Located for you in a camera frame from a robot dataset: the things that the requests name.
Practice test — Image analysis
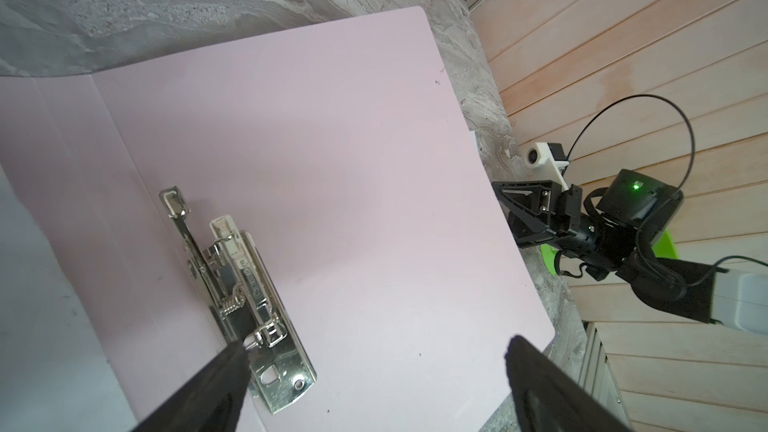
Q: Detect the metal folder clip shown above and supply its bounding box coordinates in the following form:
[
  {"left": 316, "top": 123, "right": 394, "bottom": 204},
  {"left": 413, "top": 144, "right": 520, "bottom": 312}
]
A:
[{"left": 159, "top": 187, "right": 317, "bottom": 415}]

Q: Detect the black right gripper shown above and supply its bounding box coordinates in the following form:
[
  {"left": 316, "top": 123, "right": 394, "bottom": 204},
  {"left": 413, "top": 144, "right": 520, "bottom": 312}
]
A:
[{"left": 492, "top": 169, "right": 684, "bottom": 281}]

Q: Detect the pink file folder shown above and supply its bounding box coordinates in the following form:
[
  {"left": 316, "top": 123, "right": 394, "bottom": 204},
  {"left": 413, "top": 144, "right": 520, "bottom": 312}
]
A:
[{"left": 1, "top": 7, "right": 555, "bottom": 431}]

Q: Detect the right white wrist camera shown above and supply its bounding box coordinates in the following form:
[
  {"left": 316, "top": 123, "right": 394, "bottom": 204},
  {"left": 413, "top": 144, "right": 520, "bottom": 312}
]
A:
[{"left": 523, "top": 142, "right": 570, "bottom": 190}]

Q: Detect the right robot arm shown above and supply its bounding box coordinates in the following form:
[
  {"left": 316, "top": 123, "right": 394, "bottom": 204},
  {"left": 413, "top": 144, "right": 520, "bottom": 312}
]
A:
[{"left": 492, "top": 169, "right": 767, "bottom": 335}]

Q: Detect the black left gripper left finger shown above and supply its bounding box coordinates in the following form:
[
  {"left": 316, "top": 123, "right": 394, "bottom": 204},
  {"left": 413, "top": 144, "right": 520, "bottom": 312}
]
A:
[{"left": 134, "top": 342, "right": 250, "bottom": 432}]

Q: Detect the printed white paper sheet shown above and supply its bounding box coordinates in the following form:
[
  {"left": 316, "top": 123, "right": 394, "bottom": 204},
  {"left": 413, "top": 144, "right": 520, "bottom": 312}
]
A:
[{"left": 1, "top": 178, "right": 137, "bottom": 431}]

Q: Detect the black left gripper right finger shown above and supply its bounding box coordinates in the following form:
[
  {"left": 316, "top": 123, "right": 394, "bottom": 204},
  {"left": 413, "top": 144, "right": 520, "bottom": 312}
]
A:
[{"left": 505, "top": 335, "right": 630, "bottom": 432}]

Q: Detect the green plastic goblet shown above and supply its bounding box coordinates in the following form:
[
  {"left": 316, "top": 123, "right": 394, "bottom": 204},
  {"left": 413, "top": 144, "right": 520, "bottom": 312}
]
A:
[{"left": 540, "top": 230, "right": 679, "bottom": 276}]

